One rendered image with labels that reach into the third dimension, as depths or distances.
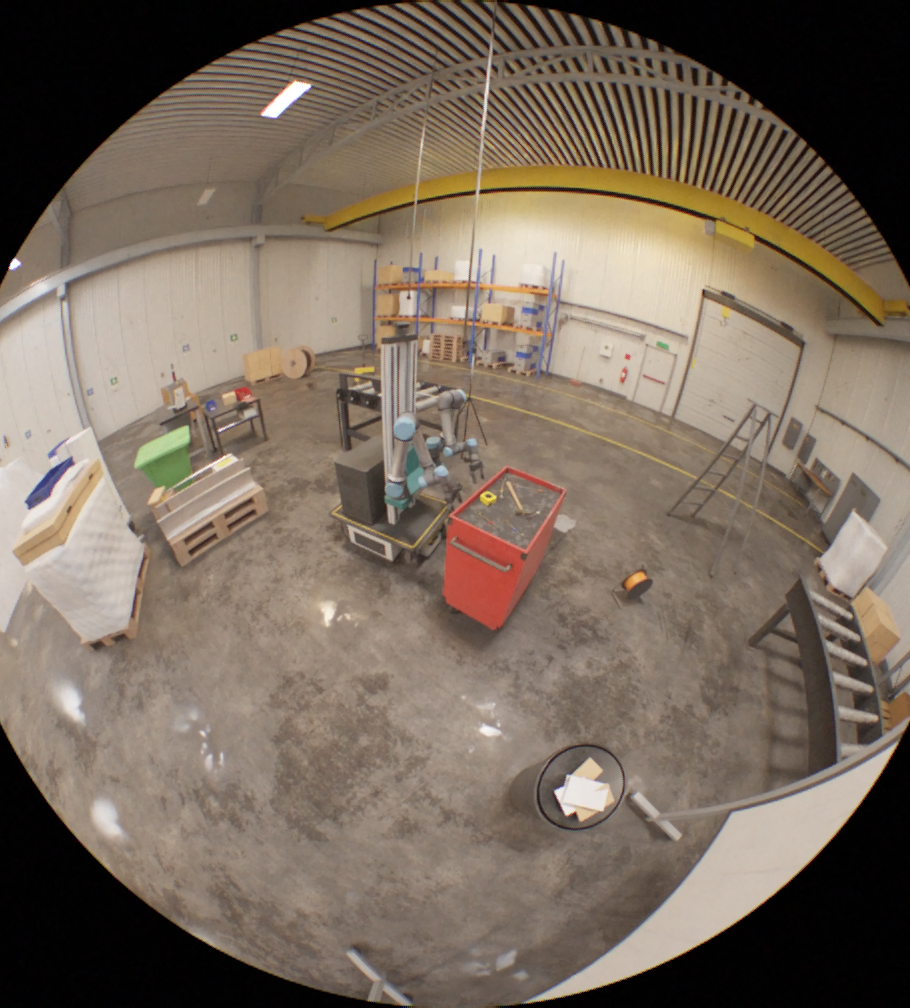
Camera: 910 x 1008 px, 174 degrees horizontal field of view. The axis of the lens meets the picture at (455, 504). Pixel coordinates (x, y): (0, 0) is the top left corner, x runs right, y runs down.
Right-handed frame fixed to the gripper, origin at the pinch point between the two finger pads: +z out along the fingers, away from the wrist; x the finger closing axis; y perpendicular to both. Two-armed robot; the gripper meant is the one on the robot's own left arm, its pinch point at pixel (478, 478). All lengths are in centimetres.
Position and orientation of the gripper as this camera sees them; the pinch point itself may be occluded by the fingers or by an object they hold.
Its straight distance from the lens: 232.1
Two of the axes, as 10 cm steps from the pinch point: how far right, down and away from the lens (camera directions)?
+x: 5.2, -3.7, 7.7
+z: 2.1, 9.3, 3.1
